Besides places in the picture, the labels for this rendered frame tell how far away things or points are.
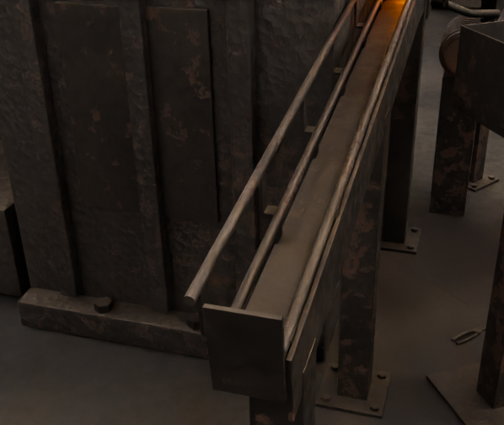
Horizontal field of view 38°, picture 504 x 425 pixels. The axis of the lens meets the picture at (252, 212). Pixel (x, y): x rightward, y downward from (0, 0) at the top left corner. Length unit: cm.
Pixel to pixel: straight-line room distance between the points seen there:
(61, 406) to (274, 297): 81
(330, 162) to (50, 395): 81
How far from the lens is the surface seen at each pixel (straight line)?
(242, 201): 79
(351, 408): 149
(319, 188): 100
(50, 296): 175
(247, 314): 66
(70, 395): 158
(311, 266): 78
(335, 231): 85
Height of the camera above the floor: 102
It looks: 28 degrees down
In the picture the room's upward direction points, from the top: 2 degrees counter-clockwise
